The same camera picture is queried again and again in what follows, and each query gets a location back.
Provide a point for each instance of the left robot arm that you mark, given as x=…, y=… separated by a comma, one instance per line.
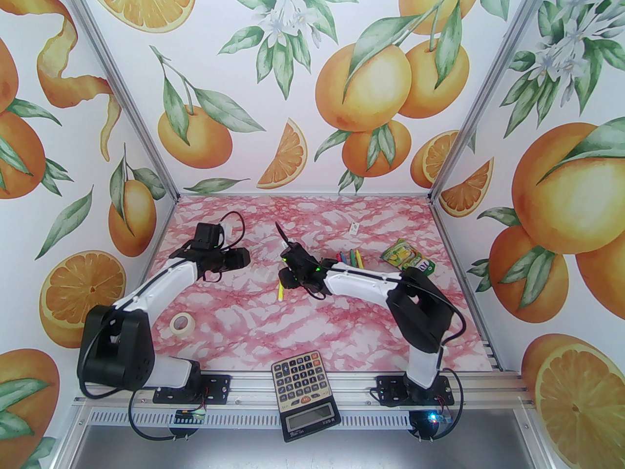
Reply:
x=156, y=281

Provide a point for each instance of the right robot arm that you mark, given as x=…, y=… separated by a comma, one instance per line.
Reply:
x=361, y=281

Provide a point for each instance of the white masking tape roll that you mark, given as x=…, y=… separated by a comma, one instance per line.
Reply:
x=183, y=323

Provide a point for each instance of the black gold calculator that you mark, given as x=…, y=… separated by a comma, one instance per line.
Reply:
x=300, y=379

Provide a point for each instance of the green yellow snack packet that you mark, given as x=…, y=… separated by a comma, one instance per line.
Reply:
x=405, y=254

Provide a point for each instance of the small circuit board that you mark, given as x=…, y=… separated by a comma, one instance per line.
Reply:
x=438, y=418
x=189, y=415

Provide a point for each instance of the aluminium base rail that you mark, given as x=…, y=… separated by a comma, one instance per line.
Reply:
x=254, y=398

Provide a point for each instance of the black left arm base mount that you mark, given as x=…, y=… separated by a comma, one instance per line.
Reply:
x=217, y=389

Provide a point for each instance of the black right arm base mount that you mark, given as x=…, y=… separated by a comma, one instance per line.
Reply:
x=390, y=391

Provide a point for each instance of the aluminium frame post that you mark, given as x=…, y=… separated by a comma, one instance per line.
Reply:
x=490, y=78
x=126, y=91

